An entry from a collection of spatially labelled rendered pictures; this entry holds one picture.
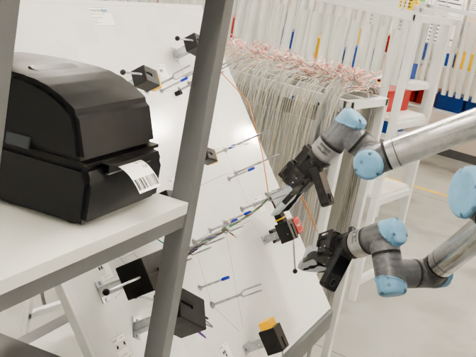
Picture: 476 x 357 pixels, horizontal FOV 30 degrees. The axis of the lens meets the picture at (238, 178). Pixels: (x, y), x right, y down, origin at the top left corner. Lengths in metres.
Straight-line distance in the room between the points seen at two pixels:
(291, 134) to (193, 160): 1.79
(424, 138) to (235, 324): 0.65
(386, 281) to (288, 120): 1.11
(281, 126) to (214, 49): 1.85
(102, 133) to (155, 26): 1.22
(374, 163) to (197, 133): 0.89
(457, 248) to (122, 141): 1.14
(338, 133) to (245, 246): 0.39
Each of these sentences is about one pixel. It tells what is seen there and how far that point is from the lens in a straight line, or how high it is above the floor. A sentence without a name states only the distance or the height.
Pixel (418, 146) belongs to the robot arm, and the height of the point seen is 1.49.
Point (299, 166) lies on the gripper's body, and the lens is 2.45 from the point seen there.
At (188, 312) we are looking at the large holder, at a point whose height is 1.17.
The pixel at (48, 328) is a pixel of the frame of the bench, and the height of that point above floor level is 0.80.
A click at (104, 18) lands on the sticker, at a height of 1.65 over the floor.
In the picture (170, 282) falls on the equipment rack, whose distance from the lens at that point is 1.50.
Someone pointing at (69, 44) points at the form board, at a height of 1.59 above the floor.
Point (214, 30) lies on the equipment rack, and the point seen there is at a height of 1.74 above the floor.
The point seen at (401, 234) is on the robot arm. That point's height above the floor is 1.26.
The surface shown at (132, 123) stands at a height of 1.59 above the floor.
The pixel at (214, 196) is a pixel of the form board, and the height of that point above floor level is 1.24.
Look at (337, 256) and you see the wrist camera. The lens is 2.37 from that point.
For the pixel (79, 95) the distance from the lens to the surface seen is 1.27.
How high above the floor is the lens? 1.86
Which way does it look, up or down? 14 degrees down
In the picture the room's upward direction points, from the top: 11 degrees clockwise
